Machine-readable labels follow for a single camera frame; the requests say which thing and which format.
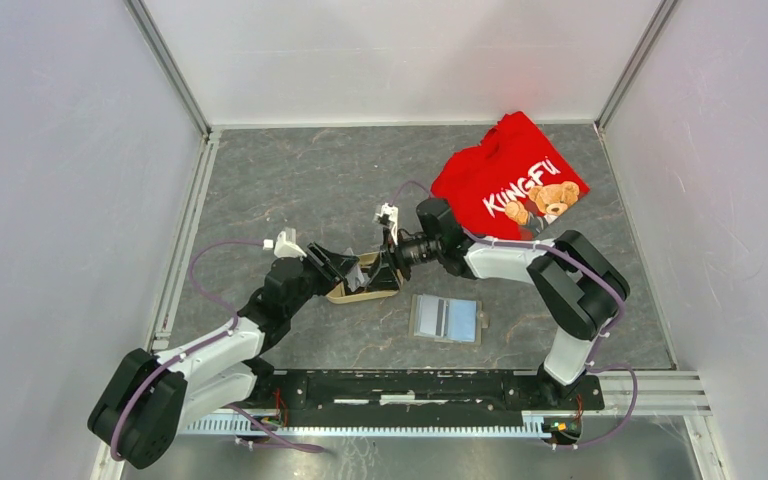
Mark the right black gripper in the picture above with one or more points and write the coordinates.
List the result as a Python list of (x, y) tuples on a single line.
[(385, 278)]

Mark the aluminium frame rail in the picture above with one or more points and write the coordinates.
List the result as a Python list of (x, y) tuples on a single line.
[(646, 394)]

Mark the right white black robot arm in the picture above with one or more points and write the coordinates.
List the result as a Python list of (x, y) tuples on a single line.
[(582, 290)]

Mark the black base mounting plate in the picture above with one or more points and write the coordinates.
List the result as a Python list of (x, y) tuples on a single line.
[(418, 398)]

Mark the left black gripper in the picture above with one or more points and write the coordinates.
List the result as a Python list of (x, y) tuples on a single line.
[(335, 268)]

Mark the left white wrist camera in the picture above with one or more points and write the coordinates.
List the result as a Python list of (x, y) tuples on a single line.
[(284, 245)]

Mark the red kung fu t-shirt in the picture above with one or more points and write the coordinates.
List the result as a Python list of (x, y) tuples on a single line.
[(511, 185)]

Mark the beige oval tray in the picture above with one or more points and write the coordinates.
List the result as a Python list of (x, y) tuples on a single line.
[(341, 296)]

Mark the silver VIP credit card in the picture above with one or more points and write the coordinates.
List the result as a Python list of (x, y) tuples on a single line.
[(357, 275)]

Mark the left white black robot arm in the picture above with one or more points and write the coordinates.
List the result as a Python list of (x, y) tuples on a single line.
[(150, 397)]

